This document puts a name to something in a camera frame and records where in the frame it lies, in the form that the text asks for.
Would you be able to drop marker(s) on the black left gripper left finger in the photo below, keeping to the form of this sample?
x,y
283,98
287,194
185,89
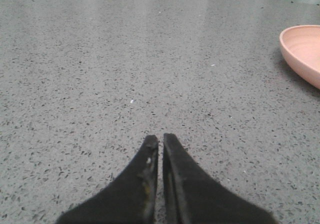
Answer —
x,y
128,199

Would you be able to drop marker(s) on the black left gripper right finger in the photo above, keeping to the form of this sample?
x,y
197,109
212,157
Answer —
x,y
194,197

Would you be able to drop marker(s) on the pink plate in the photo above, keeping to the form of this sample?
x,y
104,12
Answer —
x,y
300,48

